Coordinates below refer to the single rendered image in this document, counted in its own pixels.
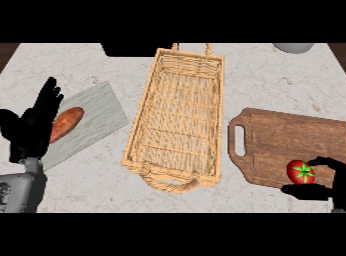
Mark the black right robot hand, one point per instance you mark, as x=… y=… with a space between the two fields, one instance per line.
x=340 y=186

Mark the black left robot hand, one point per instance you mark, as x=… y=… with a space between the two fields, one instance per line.
x=30 y=131

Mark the red tomato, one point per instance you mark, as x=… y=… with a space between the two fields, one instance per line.
x=300 y=172

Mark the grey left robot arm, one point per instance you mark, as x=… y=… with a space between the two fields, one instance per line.
x=11 y=191

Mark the brown wooden cutting board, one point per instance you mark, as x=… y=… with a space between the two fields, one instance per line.
x=292 y=146

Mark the tan wicker basket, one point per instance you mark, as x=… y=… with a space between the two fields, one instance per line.
x=178 y=120

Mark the orange sweet potato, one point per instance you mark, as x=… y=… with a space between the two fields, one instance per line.
x=66 y=122

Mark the black appliance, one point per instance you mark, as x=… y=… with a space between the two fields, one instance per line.
x=129 y=49

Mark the pale grey round object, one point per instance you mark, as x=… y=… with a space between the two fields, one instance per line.
x=293 y=47

